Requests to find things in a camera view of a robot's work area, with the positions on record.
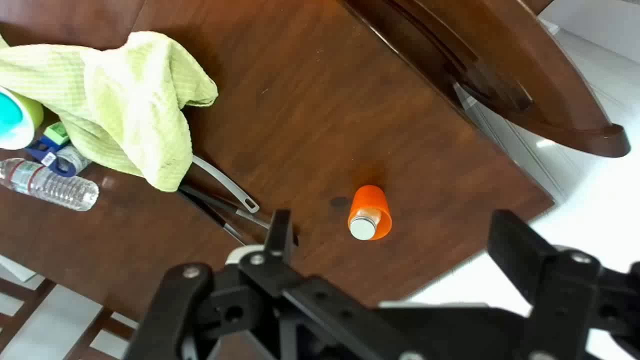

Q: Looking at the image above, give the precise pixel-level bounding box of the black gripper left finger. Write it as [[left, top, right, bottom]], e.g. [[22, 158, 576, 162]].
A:
[[267, 211, 296, 260]]

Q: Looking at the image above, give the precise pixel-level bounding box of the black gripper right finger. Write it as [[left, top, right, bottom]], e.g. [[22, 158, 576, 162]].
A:
[[488, 211, 560, 301]]

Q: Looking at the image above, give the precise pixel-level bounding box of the orange bottle with white cap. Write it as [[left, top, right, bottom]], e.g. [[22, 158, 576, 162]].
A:
[[349, 184, 392, 242]]

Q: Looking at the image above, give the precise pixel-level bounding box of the dark wooden chair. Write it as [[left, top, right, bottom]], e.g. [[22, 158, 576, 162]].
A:
[[345, 0, 631, 158]]

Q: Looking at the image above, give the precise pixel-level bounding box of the yellow-green cloth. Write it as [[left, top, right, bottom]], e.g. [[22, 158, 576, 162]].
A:
[[0, 30, 218, 192]]

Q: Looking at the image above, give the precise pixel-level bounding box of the clear plastic water bottle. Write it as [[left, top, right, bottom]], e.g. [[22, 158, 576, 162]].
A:
[[0, 158, 100, 212]]

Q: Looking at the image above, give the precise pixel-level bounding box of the teal plastic cup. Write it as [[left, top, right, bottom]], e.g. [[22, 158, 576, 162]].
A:
[[0, 88, 44, 150]]

